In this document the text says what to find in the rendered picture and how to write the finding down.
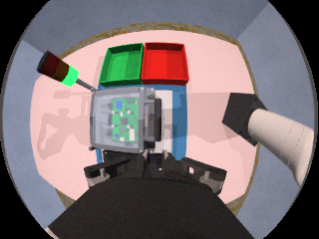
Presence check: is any red open tray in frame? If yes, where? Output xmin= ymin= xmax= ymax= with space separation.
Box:
xmin=142 ymin=42 xmax=189 ymax=86

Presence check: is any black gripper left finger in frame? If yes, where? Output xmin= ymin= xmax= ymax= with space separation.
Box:
xmin=84 ymin=149 xmax=150 ymax=188

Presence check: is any green box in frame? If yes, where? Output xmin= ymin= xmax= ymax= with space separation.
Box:
xmin=99 ymin=43 xmax=144 ymax=87

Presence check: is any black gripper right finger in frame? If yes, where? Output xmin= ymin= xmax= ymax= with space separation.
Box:
xmin=162 ymin=149 xmax=227 ymax=195

